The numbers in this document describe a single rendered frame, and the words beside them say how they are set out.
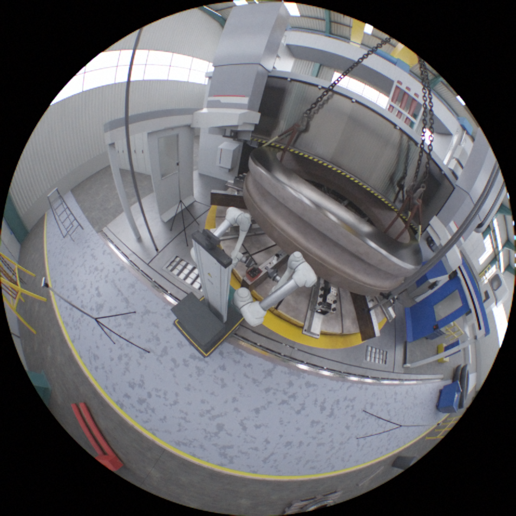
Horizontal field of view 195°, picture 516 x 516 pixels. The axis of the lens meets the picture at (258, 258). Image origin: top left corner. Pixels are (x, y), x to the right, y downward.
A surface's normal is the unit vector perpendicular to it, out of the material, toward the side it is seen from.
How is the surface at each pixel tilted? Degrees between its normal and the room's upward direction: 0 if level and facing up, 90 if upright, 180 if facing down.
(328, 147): 90
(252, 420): 0
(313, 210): 90
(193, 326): 0
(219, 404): 0
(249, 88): 90
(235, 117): 90
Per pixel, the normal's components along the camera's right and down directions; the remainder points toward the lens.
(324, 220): -0.61, 0.54
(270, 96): -0.36, 0.69
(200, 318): 0.21, -0.60
